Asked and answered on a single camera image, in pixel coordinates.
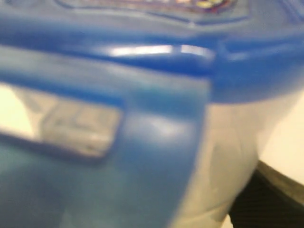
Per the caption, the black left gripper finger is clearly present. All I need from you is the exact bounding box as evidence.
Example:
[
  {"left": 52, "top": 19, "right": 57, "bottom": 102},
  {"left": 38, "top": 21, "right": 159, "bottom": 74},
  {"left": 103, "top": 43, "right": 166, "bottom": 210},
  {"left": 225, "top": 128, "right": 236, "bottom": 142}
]
[{"left": 229, "top": 161, "right": 304, "bottom": 228}]

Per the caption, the clear tall plastic container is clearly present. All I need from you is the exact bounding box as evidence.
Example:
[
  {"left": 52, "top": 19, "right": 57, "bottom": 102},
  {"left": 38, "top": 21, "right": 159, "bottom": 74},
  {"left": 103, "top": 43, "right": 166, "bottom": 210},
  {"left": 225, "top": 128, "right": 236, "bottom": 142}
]
[{"left": 14, "top": 87, "right": 293, "bottom": 228}]

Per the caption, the blue container lid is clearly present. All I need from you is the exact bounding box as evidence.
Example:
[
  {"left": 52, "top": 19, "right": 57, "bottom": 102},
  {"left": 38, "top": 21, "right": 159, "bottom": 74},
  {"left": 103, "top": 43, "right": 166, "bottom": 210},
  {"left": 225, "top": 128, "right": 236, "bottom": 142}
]
[{"left": 0, "top": 0, "right": 304, "bottom": 228}]

